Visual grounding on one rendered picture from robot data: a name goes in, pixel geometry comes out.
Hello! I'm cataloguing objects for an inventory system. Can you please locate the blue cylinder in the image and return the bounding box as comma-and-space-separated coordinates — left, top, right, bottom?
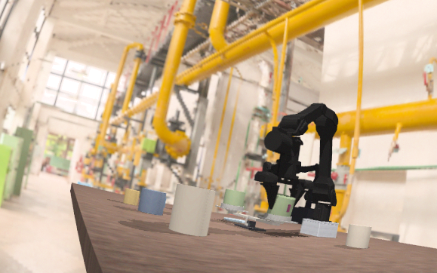
138, 188, 167, 216

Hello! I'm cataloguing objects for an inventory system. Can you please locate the olive green cup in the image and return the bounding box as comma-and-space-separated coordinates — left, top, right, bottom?
223, 189, 245, 207
267, 193, 295, 217

